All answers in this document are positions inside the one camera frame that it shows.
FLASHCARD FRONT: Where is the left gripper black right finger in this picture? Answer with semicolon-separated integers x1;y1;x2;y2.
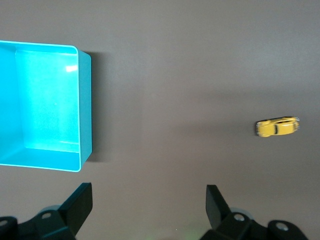
199;184;307;240

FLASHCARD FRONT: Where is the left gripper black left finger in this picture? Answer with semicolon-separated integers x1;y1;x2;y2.
0;182;94;240

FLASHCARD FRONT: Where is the yellow beetle toy car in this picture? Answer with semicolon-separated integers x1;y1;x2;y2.
255;115;300;138

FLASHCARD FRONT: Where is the teal plastic bin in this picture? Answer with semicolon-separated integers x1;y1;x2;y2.
0;40;92;173

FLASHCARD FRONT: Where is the brown table mat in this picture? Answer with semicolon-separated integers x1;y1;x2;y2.
0;0;320;240

